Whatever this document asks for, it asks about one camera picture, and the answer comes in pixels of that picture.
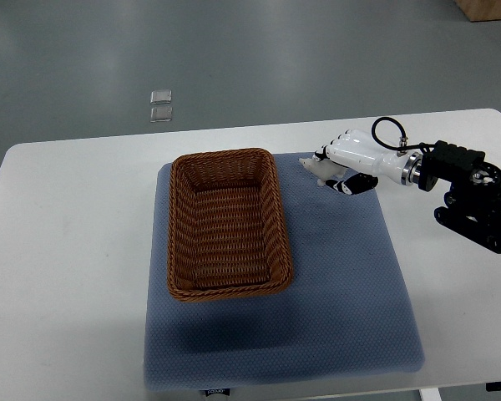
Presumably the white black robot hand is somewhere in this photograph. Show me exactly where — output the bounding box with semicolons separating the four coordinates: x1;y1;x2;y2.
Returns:
311;129;422;195

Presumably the white toy bear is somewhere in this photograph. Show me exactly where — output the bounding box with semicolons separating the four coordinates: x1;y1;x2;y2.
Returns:
298;158;347;186

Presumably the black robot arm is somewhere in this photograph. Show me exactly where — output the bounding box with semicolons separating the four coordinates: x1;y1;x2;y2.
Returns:
371;116;501;254

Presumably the brown wicker basket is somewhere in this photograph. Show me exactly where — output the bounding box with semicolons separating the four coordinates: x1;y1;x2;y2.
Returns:
167;148;294;302

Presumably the blue-grey textured mat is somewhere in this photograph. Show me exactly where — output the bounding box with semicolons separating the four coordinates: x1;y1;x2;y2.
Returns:
144;149;424;392

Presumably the wooden box corner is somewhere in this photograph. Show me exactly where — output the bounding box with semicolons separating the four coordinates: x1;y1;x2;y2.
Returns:
455;0;501;22

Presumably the upper floor socket cover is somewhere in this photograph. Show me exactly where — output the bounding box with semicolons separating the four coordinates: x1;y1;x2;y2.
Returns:
150;89;172;104

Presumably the white table leg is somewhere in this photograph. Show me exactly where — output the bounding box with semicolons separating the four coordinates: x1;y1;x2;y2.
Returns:
419;388;442;401

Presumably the black mat label tag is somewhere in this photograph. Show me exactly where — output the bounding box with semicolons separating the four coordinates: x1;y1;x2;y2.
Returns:
204;388;230;397

